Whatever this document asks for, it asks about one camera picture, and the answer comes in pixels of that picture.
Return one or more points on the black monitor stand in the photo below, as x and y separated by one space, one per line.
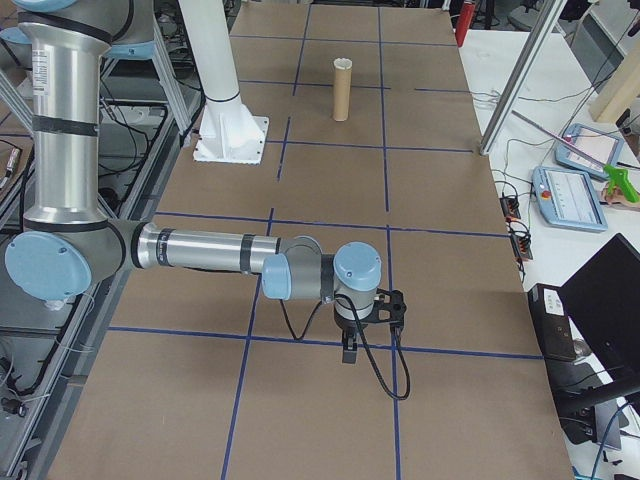
595 395

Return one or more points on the brown cardboard tube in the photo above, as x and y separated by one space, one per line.
342 95

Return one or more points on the small black orange adapter board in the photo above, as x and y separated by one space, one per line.
522 247
510 207

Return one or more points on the blue grey teach pendant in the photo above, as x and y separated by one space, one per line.
570 200
590 147

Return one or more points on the red tube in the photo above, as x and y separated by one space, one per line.
464 25

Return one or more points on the person's right hand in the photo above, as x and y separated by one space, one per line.
615 196

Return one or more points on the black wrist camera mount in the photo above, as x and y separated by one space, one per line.
392 305

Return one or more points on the black box with white label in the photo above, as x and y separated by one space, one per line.
547 320

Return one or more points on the white feather shuttlecock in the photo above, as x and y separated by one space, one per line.
343 63

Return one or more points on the aluminium profile post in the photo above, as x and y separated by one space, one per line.
520 70

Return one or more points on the cream wooden beam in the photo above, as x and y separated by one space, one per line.
617 85

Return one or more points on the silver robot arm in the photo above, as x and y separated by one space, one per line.
200 247

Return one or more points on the grey office chair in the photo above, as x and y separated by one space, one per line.
525 20

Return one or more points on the black monitor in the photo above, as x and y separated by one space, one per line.
605 300

